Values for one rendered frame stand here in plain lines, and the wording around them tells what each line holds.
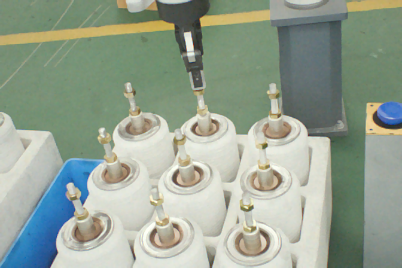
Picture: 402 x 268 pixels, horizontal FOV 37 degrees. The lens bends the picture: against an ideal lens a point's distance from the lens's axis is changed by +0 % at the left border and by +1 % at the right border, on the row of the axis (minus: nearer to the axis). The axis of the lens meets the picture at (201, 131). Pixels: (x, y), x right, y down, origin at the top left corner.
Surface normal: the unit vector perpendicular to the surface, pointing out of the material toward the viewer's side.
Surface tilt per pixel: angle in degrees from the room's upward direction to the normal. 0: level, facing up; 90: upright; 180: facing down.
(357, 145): 0
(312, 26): 90
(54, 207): 88
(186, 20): 90
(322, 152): 0
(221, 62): 0
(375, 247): 90
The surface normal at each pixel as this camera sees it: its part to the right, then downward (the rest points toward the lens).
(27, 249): 0.95, 0.01
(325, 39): -0.08, 0.62
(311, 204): -0.15, -0.78
